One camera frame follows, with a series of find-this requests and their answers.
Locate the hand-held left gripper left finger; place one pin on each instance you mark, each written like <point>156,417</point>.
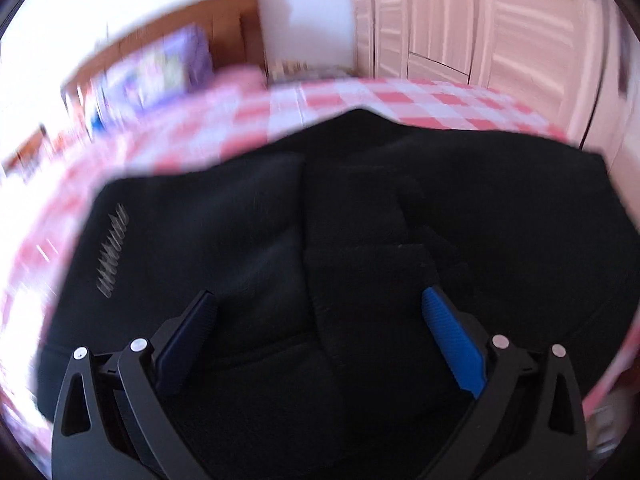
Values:
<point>187,341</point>

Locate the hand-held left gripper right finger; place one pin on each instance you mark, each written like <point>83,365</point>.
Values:
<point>455,351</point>

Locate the black pants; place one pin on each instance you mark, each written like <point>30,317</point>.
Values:
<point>310,210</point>

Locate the small wooden furniture panel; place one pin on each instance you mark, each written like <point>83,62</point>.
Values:
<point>27,152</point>

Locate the bed with pink checked sheet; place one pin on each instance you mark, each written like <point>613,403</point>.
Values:
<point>400,100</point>

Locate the purple patterned pillow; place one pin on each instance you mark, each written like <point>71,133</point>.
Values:
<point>160,70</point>

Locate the wooden headboard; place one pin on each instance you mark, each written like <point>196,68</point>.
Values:
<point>235,25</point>

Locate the white louvered wardrobe doors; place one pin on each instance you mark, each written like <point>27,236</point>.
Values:
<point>500,25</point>

